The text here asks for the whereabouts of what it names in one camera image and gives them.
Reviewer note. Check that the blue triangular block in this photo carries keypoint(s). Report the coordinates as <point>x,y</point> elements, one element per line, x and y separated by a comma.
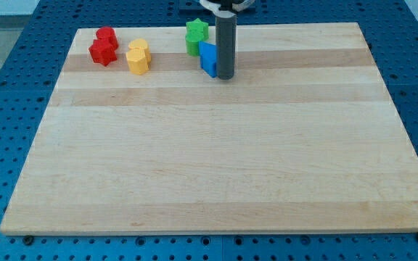
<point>208,58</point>

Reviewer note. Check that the green cylinder block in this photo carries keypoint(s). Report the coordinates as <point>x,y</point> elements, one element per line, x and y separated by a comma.
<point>192,39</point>

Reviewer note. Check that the light wooden board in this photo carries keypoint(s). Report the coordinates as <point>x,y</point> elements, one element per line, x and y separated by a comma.
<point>305,138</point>

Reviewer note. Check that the yellow hexagon block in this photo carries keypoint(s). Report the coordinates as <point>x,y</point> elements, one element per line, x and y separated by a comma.
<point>137,61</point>

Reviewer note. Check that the green star block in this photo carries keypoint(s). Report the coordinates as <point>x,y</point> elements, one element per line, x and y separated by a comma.
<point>198,27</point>

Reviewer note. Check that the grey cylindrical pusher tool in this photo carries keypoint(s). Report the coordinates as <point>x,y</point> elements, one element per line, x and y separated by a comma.
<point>226,23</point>

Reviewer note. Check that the yellow cylinder block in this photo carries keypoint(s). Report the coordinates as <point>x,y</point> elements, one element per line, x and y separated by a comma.
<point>142,44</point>

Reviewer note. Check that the red star block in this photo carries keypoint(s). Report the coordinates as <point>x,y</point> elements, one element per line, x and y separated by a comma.
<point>102,52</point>

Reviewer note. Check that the red cylinder block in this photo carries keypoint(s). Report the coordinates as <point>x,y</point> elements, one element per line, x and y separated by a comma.
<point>107,33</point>

